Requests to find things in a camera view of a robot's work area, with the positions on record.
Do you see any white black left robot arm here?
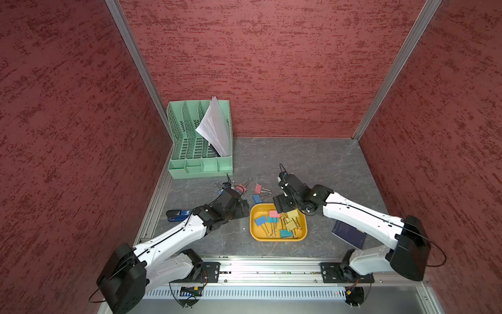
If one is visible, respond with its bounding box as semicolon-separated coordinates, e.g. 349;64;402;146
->
96;188;249;313

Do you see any white paper stack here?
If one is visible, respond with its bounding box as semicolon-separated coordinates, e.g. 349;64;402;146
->
196;96;232;157

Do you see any teal binder clip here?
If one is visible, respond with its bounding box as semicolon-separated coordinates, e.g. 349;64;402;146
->
280;230;294;239
267;216;278;237

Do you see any navy notebook with yellow label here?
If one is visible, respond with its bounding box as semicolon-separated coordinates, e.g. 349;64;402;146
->
332;221;367;250

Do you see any yellow plastic storage box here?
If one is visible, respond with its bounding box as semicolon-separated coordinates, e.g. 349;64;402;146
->
250;204;308;242

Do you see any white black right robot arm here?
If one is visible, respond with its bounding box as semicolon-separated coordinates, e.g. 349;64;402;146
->
273;171;431;283

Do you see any yellow binder clip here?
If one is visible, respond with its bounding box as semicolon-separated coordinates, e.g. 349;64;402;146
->
285;209;302;230
285;220;297;238

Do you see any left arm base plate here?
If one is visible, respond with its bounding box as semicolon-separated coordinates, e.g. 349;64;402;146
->
195;262;221;284

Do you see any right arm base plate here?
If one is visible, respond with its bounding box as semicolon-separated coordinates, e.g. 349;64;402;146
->
320;262;375;285

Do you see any aluminium front rail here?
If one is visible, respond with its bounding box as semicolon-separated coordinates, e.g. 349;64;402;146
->
133;254;430;287

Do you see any blue stapler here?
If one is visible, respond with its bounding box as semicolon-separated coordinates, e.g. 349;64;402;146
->
166;209;191;222

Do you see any pink binder clip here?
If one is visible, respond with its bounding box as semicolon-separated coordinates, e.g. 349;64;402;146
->
235;179;252;195
269;210;281;218
254;183;272;196

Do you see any green plastic file organizer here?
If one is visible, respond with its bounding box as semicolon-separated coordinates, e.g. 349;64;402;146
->
166;100;233;179

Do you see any blue binder clip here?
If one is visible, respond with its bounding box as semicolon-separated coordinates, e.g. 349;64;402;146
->
254;215;271;237
252;194;262;204

